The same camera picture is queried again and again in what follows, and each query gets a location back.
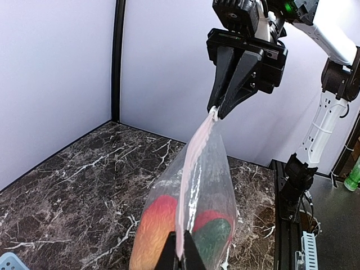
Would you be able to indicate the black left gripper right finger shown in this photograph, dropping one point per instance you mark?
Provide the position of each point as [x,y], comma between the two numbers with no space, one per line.
[191,259]

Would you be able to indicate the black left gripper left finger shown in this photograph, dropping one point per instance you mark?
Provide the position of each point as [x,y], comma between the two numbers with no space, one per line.
[168,259]

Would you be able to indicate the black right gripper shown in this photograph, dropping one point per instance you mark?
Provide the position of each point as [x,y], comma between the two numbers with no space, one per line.
[252,54]

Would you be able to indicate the red apple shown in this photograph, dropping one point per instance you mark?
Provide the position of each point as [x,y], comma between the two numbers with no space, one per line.
[208,218]

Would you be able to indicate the orange red chili pepper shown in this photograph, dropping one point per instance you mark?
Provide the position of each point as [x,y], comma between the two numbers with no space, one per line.
[157,221]

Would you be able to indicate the clear zip top bag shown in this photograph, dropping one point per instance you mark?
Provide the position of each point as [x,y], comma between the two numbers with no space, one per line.
[199,179]

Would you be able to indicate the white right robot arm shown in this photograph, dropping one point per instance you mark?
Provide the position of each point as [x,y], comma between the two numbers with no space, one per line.
[339,79]

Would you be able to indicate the blue perforated plastic basket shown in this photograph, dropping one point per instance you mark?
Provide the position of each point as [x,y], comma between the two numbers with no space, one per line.
[10,261]

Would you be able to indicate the green plastic bottle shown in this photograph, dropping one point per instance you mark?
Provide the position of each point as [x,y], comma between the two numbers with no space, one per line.
[352,180]

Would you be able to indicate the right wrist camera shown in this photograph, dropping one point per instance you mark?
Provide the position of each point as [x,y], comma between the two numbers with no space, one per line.
[254,19]

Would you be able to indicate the black front rail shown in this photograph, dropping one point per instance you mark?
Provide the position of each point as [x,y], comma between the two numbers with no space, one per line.
[289,186]

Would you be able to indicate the white slotted cable duct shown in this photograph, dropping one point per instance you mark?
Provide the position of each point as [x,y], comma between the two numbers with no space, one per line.
[306,259]

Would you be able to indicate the black enclosure frame post right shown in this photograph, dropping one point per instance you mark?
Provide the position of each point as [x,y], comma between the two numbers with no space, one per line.
[116,63]

